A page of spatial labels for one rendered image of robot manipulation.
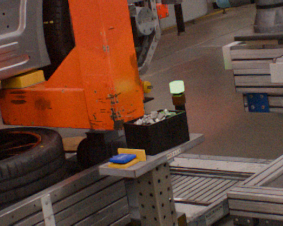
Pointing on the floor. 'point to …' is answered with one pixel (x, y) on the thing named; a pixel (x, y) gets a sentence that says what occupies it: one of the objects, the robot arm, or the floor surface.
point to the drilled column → (156, 197)
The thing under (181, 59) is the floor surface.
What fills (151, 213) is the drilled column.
